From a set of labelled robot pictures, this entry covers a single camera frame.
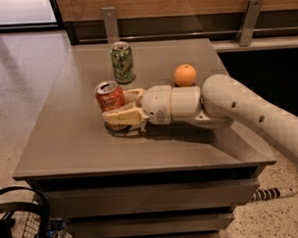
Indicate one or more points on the right metal bracket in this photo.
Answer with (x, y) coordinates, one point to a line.
(245, 33)

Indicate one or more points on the wire mesh basket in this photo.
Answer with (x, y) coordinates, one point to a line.
(30, 224)

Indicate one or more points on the green soda can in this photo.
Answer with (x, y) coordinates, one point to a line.
(122, 62)

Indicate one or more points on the red coke can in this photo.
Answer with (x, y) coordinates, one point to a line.
(109, 96)

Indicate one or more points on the left metal bracket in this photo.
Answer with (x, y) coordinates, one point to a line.
(111, 24)

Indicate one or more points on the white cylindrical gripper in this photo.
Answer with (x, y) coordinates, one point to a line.
(155, 105)

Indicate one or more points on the wooden counter with shelf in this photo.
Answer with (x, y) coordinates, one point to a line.
(217, 20)

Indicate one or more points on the metal bracket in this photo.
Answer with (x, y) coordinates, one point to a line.
(111, 24)
(245, 33)

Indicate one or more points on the grey drawer cabinet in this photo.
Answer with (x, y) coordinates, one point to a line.
(168, 181)

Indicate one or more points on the black bag with straps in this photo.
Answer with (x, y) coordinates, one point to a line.
(13, 215)

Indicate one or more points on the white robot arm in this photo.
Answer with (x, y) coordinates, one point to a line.
(216, 104)

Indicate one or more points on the orange fruit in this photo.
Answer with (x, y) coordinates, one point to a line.
(184, 75)

